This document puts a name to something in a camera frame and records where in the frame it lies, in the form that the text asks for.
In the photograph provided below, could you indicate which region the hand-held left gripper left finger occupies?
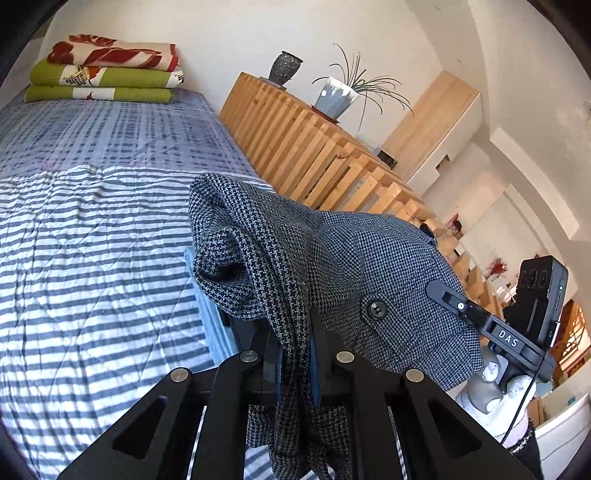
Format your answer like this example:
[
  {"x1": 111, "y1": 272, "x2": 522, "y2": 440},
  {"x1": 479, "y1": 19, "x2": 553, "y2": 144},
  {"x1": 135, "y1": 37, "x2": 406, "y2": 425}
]
[{"x1": 58, "y1": 315, "x2": 284, "y2": 480}]

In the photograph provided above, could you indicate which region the wooden wardrobe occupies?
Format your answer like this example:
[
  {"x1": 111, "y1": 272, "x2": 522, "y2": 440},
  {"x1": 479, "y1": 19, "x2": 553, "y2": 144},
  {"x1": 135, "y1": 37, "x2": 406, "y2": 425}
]
[{"x1": 381, "y1": 71, "x2": 481, "y2": 195}]

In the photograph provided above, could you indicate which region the wooden slatted cabinet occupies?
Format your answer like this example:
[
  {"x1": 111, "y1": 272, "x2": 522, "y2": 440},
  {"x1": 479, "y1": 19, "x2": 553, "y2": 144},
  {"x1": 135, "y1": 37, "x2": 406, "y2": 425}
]
[{"x1": 218, "y1": 71, "x2": 504, "y2": 319}]

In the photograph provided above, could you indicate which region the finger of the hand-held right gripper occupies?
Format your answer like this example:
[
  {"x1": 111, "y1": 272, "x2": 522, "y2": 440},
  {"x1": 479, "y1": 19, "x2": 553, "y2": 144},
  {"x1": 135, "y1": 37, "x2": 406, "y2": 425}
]
[{"x1": 426, "y1": 279, "x2": 492, "y2": 335}]

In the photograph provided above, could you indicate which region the grey houndstooth jacket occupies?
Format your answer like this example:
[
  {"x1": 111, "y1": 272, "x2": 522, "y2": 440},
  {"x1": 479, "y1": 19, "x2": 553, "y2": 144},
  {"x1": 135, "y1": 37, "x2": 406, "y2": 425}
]
[{"x1": 188, "y1": 173, "x2": 485, "y2": 480}]

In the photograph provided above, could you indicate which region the red flower decoration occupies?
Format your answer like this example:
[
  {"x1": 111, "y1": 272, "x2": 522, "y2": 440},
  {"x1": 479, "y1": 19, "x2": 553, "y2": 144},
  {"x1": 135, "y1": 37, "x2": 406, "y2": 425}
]
[{"x1": 485, "y1": 256, "x2": 509, "y2": 281}]

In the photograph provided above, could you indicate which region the red floral folded blanket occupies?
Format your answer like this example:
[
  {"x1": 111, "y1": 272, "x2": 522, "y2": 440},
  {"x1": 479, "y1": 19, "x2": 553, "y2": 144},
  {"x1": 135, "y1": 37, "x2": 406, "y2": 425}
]
[{"x1": 46, "y1": 33, "x2": 180, "y2": 72}]

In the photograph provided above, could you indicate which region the striped bed cover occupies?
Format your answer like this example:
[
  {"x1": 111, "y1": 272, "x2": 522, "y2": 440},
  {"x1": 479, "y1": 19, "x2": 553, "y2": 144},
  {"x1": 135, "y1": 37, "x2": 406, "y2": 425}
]
[{"x1": 0, "y1": 88, "x2": 278, "y2": 480}]

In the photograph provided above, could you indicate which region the light blue cloth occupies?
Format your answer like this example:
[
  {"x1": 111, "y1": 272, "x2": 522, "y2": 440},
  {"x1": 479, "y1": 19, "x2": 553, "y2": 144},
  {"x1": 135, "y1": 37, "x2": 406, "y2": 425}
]
[{"x1": 184, "y1": 247, "x2": 236, "y2": 365}]

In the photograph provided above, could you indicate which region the potted plant in grey pot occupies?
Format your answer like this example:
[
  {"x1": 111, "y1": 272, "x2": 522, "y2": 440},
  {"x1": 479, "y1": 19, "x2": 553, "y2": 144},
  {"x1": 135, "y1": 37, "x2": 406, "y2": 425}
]
[{"x1": 310, "y1": 44, "x2": 414, "y2": 134}]

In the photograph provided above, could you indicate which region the dark ceramic vase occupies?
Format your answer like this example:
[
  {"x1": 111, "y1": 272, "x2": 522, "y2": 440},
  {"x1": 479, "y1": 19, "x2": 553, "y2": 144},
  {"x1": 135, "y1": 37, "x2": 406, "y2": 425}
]
[{"x1": 269, "y1": 51, "x2": 304, "y2": 88}]

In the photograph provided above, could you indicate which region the person's right hand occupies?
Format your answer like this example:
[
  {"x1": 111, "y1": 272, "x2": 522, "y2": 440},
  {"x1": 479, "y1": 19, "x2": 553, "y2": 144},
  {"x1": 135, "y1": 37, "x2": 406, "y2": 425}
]
[{"x1": 455, "y1": 375, "x2": 539, "y2": 448}]

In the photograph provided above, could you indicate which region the wooden lattice shelf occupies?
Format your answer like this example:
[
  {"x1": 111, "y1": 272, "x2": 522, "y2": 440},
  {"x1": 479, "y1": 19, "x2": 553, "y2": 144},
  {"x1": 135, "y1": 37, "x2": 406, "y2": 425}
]
[{"x1": 554, "y1": 300, "x2": 591, "y2": 381}]

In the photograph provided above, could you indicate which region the green folded quilt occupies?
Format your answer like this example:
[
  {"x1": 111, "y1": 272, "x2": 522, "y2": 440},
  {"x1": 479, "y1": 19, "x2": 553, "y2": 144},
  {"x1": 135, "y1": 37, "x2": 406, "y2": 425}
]
[{"x1": 24, "y1": 58, "x2": 185, "y2": 103}]

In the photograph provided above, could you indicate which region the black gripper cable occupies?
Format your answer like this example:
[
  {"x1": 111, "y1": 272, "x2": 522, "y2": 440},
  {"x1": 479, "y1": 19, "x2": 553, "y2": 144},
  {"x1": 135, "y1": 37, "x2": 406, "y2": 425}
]
[{"x1": 501, "y1": 344, "x2": 555, "y2": 446}]

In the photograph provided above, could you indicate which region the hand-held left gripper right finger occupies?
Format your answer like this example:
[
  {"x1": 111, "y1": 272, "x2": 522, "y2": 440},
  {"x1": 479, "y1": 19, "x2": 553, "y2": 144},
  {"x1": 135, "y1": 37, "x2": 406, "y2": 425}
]
[{"x1": 308, "y1": 305, "x2": 539, "y2": 480}]

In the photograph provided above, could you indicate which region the person's right forearm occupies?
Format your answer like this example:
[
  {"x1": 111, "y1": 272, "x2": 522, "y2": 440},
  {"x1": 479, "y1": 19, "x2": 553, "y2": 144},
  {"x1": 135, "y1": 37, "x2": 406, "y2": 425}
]
[{"x1": 501, "y1": 418, "x2": 546, "y2": 480}]

